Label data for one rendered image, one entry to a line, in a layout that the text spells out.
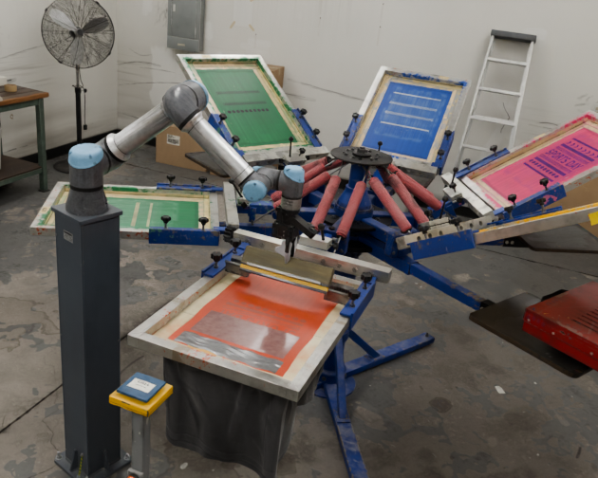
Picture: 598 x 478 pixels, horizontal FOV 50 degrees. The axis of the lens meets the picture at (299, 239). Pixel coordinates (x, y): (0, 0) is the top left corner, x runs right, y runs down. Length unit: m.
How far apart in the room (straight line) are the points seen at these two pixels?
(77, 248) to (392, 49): 4.48
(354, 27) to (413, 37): 0.58
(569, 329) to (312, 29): 4.84
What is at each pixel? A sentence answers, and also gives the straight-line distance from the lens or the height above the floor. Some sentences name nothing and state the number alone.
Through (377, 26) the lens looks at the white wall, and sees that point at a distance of 6.41.
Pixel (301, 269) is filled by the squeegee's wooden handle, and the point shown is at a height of 1.07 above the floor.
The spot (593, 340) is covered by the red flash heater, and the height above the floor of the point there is 1.10.
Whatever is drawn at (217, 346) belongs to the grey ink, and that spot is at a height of 0.96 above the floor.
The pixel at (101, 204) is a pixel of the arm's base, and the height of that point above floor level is 1.24.
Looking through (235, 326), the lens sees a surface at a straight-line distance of 2.22.
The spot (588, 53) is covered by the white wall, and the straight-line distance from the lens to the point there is 6.20.
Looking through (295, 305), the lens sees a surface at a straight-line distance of 2.38.
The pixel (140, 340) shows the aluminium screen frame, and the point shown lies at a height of 0.99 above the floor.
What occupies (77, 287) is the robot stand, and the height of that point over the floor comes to 0.92.
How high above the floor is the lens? 2.11
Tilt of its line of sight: 23 degrees down
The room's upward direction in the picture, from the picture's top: 7 degrees clockwise
